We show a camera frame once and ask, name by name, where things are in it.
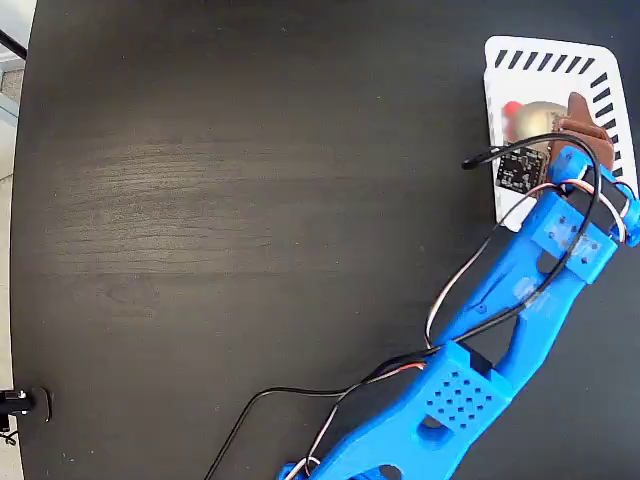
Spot red turtle toy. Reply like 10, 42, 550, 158
501, 99, 572, 144

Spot white slotted plastic tray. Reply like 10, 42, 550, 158
481, 34, 640, 234

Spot black metal bar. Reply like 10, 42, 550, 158
0, 28, 29, 60

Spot black table clamp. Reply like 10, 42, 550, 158
0, 385, 54, 447

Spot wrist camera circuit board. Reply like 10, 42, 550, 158
494, 141, 550, 195

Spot white red servo wires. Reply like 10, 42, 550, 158
298, 177, 632, 480

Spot black camera cable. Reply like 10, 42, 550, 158
201, 130, 610, 480

